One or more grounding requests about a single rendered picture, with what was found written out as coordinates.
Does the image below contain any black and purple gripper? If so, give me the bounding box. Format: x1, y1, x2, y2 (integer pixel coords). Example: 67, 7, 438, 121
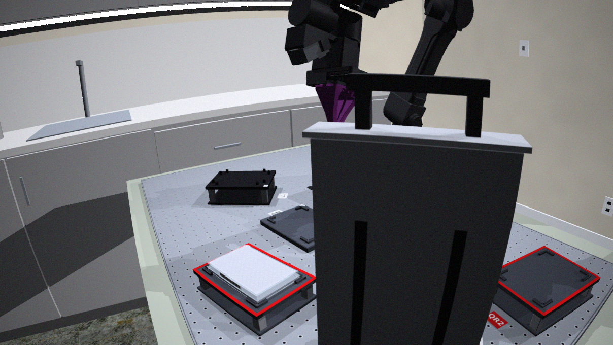
306, 44, 368, 122

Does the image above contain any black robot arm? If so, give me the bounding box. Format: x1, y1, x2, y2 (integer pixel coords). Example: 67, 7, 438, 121
285, 0, 474, 127

